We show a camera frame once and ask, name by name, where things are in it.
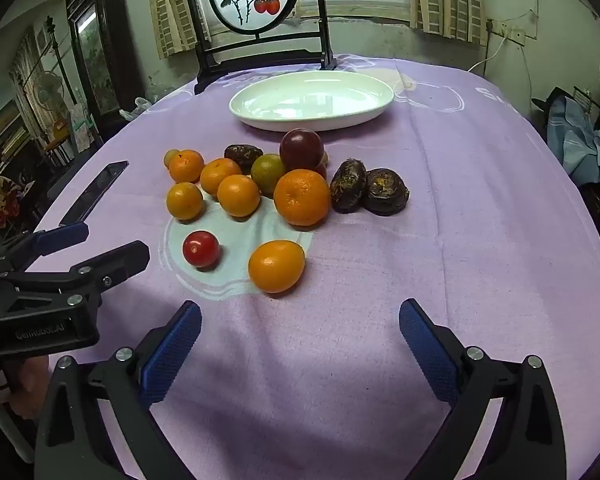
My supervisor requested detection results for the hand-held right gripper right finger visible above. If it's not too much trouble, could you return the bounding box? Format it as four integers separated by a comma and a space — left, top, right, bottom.
398, 298, 567, 480

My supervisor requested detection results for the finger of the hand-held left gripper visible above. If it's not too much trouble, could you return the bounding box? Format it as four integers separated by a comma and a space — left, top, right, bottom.
0, 240, 151, 311
0, 222, 90, 274

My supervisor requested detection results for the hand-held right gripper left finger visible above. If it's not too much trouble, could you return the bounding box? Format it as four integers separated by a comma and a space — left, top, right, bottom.
34, 300, 203, 480

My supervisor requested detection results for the red cherry tomato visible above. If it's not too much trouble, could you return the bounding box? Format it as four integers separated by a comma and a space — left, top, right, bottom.
182, 230, 221, 268

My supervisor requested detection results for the small orange with green stem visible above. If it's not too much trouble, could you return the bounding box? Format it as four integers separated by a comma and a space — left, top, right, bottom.
168, 149, 206, 184

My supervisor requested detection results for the medium orange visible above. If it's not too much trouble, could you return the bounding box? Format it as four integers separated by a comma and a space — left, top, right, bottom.
217, 174, 262, 218

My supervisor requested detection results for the smooth oval orange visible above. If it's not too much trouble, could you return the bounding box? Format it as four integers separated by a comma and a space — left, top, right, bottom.
248, 240, 306, 294

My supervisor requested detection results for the smooth dark water chestnut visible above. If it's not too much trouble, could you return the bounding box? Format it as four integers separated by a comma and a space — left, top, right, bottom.
224, 144, 264, 171

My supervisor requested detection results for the large ringed water chestnut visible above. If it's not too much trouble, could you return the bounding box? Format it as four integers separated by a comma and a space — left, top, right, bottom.
362, 168, 410, 217

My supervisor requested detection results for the green tangerine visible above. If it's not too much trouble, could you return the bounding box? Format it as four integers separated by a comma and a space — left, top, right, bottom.
250, 153, 288, 198

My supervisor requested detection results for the brown water chestnut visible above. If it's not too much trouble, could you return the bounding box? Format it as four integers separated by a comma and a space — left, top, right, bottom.
329, 158, 368, 214

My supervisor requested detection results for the large orange tangerine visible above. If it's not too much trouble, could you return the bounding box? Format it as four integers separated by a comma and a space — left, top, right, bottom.
273, 168, 331, 227

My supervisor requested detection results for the purple plum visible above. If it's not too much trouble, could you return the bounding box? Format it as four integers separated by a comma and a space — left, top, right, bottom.
279, 128, 325, 172

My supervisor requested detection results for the white oval plate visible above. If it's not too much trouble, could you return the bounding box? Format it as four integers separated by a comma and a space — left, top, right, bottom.
229, 70, 396, 132

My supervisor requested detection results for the person's left hand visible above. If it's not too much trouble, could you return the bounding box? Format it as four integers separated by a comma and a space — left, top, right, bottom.
7, 355, 51, 418

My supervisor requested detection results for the black smartphone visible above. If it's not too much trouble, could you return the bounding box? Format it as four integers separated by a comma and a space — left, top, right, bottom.
58, 160, 130, 228

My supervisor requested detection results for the red floral cloth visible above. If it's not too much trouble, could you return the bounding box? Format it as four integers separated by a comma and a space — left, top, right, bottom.
0, 175, 36, 231

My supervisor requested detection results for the purple printed tablecloth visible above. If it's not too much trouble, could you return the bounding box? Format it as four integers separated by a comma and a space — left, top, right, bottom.
25, 52, 600, 480

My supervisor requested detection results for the white electric fan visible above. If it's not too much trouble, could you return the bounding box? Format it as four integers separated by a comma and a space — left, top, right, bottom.
30, 71, 66, 121

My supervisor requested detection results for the white plastic bag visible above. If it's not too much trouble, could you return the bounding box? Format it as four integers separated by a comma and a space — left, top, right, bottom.
119, 96, 156, 122

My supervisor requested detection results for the dark wooden cabinet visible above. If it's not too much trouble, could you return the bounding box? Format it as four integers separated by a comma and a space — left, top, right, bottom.
65, 0, 131, 131

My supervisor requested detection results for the blue crumpled cloth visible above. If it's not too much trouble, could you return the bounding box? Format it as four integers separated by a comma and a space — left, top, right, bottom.
547, 95, 600, 183

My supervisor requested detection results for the white power cable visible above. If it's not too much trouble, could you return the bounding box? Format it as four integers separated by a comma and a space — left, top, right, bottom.
467, 20, 508, 73

